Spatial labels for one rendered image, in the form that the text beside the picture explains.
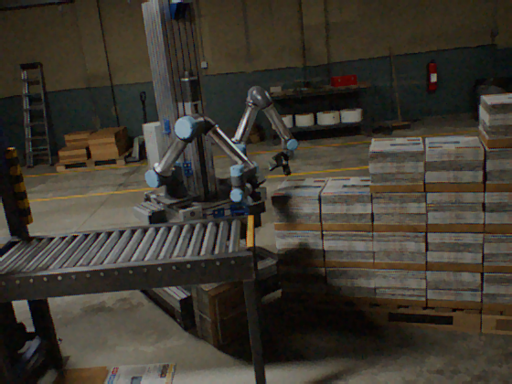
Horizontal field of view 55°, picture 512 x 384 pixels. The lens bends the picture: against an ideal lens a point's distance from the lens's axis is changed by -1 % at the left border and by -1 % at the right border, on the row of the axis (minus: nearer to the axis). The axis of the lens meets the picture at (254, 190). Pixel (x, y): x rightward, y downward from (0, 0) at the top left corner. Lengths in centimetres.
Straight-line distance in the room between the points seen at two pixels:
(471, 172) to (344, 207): 69
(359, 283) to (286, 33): 689
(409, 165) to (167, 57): 160
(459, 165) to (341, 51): 690
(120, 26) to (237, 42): 214
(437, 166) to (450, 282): 67
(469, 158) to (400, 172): 35
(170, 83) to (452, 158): 174
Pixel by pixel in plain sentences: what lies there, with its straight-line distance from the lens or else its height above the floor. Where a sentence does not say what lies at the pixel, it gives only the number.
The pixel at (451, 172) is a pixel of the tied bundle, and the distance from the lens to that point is 278.
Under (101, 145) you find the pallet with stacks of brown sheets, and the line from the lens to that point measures 883.
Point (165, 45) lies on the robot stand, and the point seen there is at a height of 175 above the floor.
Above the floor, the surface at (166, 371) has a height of 1.
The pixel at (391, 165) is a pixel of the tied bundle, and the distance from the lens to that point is 277.
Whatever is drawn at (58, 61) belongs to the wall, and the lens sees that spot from 1005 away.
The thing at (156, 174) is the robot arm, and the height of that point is 102.
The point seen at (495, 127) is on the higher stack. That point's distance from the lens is 275.
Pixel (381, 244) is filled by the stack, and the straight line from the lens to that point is 291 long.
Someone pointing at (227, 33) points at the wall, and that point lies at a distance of 938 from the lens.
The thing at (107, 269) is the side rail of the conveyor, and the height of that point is 80.
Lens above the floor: 166
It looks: 16 degrees down
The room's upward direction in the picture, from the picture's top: 6 degrees counter-clockwise
